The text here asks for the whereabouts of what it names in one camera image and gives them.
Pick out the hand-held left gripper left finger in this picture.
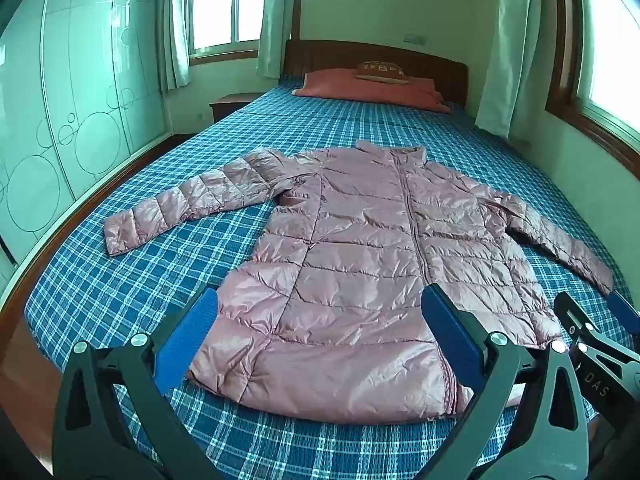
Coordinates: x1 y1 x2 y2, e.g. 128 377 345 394
52 287 226 480

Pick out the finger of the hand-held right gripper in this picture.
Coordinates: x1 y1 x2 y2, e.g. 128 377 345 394
554 291 640 362
606 290 640 337

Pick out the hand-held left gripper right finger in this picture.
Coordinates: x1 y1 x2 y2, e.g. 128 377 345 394
415 282 591 480

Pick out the pink quilted puffer jacket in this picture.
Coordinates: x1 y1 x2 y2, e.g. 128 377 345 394
102 140 615 423

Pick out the bed with blue plaid sheet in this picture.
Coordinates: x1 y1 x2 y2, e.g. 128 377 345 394
0 72 640 480

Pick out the wooden nightstand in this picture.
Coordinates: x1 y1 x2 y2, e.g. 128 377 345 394
209 92 263 123

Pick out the orange-red pillow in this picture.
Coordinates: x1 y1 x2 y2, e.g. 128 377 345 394
291 67 452 113

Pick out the large wooden framed window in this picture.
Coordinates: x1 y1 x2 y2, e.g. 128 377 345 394
545 0 640 181

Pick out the small brown printed cushion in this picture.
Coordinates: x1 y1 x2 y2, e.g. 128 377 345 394
355 60 408 82

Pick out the glass door wardrobe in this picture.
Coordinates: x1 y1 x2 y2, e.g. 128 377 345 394
0 0 173 267

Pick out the pale green curtain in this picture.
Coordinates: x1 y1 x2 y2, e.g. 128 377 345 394
156 0 193 89
474 0 571 140
256 0 303 79

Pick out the dark wooden headboard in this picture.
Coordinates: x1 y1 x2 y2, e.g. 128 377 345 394
282 39 469 108

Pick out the small wooden framed window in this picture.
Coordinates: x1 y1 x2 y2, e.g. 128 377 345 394
182 0 273 66

